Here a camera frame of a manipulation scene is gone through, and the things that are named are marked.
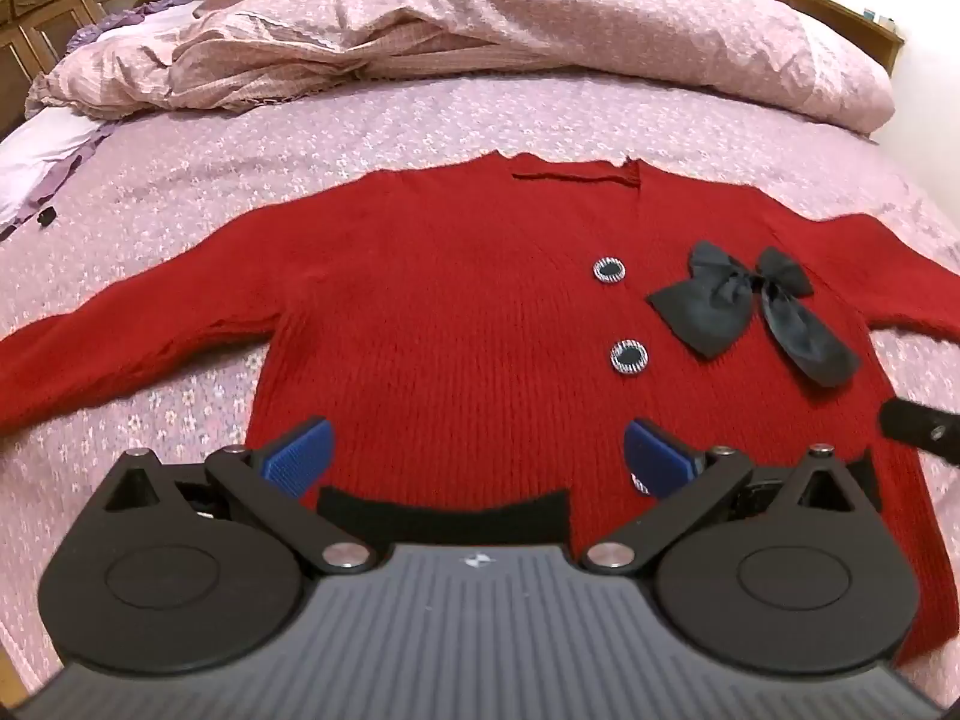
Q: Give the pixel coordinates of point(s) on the red knit cardigan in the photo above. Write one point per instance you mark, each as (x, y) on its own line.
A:
(465, 300)

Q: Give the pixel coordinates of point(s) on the pink floral bed sheet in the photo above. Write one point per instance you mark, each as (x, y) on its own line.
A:
(225, 165)

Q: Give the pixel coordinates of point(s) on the small black object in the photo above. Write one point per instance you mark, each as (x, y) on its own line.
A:
(46, 217)

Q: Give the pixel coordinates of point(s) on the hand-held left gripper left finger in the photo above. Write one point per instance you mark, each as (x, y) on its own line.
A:
(300, 457)

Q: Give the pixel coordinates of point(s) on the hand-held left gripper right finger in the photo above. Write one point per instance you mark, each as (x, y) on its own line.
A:
(656, 459)

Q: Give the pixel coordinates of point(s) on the purple ruffled pillow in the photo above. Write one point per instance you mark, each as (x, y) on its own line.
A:
(52, 150)

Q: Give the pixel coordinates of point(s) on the wooden headboard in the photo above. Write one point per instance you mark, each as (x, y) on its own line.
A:
(60, 7)

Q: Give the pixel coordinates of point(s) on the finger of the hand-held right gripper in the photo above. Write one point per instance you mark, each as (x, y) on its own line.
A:
(916, 426)

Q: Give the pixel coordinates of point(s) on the pink floral duvet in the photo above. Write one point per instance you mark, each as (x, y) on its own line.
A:
(480, 30)

